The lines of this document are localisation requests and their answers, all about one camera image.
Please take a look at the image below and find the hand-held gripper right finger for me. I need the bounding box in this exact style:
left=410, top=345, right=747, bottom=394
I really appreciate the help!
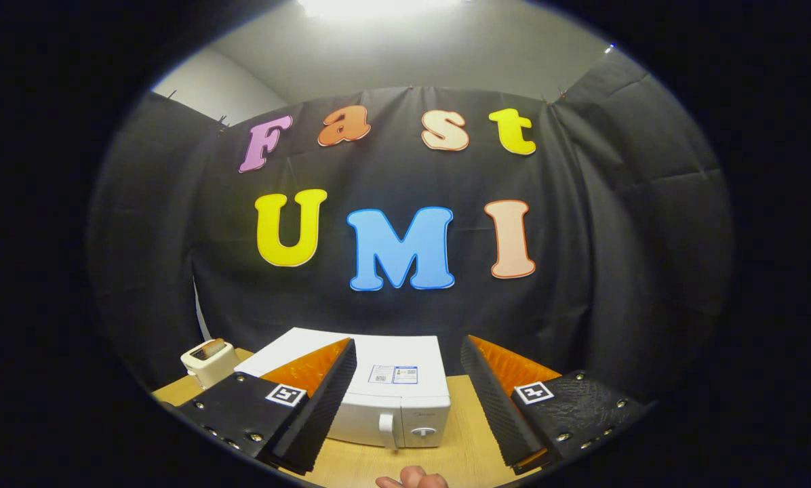
left=460, top=334, right=654, bottom=475

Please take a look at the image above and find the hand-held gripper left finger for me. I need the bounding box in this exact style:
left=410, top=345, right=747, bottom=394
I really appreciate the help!
left=163, top=337, right=357, bottom=475

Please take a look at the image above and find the white microwave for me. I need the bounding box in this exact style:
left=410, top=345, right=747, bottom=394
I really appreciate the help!
left=234, top=328, right=452, bottom=449

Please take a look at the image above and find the white toaster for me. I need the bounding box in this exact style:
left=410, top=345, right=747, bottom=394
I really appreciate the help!
left=180, top=338, right=239, bottom=390

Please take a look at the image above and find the brown toast slice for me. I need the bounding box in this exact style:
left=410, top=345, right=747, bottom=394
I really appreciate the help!
left=190, top=338, right=226, bottom=361

